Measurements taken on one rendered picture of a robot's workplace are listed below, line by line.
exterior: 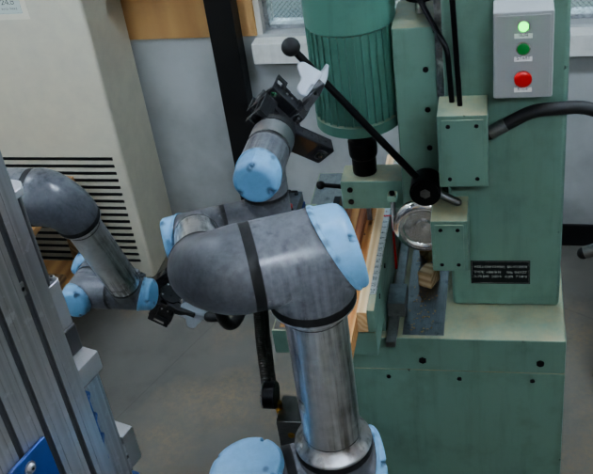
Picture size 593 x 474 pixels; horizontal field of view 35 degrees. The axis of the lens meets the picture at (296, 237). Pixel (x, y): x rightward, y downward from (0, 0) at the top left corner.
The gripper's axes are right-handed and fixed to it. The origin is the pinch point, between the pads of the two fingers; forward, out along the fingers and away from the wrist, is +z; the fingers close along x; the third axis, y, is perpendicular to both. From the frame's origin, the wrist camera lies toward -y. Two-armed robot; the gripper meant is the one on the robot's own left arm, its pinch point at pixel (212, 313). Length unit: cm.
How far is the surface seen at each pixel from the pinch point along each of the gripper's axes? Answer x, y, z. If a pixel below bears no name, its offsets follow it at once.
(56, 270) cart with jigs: -83, 86, -60
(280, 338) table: 28.9, -27.4, 15.1
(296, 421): 25.4, -4.3, 26.8
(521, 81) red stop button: 16, -92, 32
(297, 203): -1.1, -38.6, 7.0
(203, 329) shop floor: -76, 76, -2
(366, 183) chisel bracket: 1, -52, 18
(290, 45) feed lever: 15, -79, -7
